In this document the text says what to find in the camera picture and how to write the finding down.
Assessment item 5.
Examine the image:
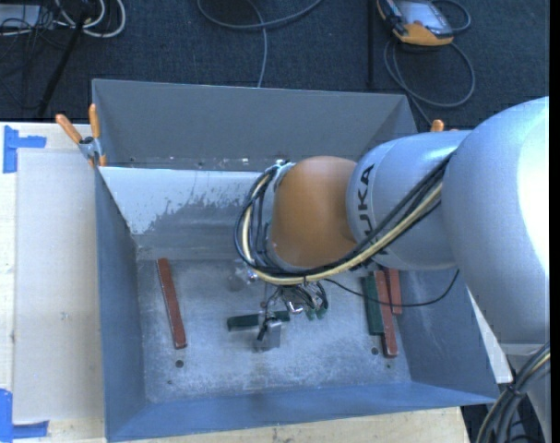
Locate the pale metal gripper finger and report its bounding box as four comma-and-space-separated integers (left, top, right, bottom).
254, 321, 283, 353
256, 311, 277, 341

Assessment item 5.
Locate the dark green flat block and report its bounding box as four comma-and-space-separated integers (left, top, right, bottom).
226, 310, 292, 332
361, 274, 385, 337

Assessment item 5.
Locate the grey metal bin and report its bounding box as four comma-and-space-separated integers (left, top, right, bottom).
90, 78, 514, 443

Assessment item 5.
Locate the red-brown flat block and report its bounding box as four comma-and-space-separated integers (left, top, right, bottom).
156, 257, 188, 351
374, 269, 399, 358
384, 268, 404, 316

